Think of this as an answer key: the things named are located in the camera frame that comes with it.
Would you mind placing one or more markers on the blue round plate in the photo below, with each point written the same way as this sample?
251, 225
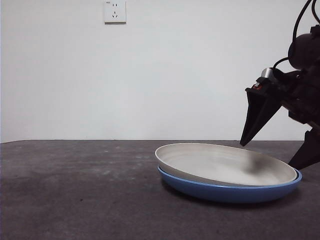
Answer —
225, 193

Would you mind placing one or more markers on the white round plate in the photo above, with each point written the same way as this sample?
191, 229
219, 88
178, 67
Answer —
212, 165

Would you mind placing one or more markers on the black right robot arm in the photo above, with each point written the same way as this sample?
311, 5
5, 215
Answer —
305, 50

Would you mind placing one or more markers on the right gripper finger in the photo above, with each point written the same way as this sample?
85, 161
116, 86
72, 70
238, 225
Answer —
257, 115
310, 152

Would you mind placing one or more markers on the white wall socket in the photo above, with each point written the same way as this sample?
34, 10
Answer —
115, 15

